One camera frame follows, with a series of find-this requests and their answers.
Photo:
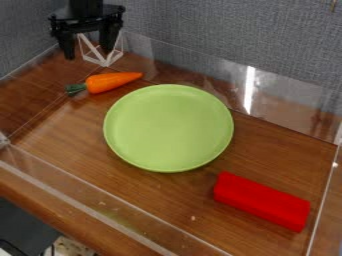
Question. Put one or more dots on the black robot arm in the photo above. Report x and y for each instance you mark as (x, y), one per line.
(87, 5)

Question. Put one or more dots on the clear acrylic enclosure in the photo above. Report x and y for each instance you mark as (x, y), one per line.
(62, 174)

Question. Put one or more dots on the clear acrylic corner bracket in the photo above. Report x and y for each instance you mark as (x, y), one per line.
(93, 53)

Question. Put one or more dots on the red rectangular block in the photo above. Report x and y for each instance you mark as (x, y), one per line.
(262, 201)

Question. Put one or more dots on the orange toy carrot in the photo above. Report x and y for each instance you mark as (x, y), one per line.
(103, 82)

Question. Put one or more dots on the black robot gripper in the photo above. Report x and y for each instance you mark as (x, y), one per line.
(70, 21)

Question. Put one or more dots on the light green round plate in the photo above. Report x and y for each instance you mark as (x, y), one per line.
(169, 128)

